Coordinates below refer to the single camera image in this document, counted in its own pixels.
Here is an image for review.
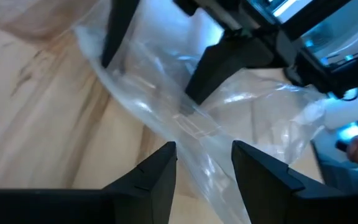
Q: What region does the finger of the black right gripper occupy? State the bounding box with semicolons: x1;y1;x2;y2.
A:
185;37;275;105
101;0;141;68

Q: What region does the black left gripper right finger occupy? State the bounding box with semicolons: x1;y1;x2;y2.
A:
231;139;358;224

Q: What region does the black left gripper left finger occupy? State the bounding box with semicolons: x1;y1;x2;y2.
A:
0;141;178;224

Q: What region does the clear plastic bag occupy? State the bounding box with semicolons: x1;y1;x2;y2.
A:
72;0;328;224

